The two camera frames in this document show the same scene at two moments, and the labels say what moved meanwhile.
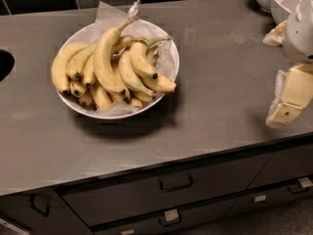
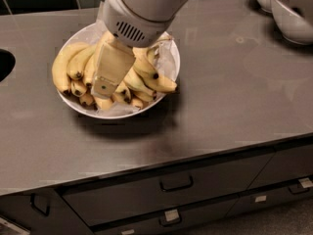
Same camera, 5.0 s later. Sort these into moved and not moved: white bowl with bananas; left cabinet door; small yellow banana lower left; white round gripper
Moved: white round gripper
Not moved: left cabinet door; small yellow banana lower left; white bowl with bananas
